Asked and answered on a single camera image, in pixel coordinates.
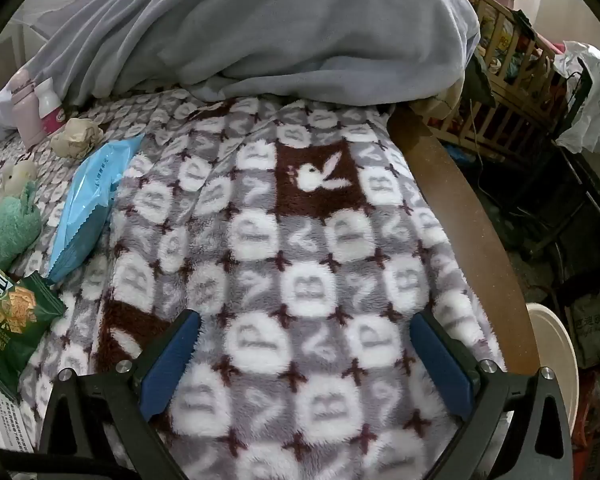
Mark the black metal rack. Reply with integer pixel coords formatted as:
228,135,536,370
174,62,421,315
510,70,600,261

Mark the white plastic bin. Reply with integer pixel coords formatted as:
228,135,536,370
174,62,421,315
525,302,580,441

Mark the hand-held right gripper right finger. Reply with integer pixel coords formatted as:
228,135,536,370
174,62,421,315
409,310,576,480

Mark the green snack packet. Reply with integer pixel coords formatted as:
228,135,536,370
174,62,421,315
0,271,68,401

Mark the paper ball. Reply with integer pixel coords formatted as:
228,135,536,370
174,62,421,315
50,117,105,161

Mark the printed plush blanket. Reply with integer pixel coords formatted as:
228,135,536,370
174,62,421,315
0,92,511,480

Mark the white plush toy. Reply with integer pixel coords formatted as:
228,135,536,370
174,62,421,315
0,160,37,198

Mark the white plastic bag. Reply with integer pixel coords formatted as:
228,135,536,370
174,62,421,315
552,40,600,156

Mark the wooden bed frame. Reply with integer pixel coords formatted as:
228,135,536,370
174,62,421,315
387,105,540,376

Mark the white bottle pink label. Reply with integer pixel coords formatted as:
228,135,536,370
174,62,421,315
34,78,67,136

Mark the red printed bag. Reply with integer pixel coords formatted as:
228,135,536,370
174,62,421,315
577,367,600,441

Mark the blue plastic packet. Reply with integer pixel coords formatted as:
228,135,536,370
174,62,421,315
46,135,145,285

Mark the wooden crib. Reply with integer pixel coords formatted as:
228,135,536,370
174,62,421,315
450,0,571,156

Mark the grey fleece blanket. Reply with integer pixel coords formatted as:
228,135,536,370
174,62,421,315
30,0,482,108

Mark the white green carton box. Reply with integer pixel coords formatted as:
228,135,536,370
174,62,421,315
0,261,33,456

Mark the grey printed bag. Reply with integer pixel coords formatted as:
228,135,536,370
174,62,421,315
570,290,600,368

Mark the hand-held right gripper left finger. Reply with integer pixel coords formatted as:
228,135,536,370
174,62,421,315
39,309,202,480

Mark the green fluffy cloth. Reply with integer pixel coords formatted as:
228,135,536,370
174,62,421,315
0,180,43,273

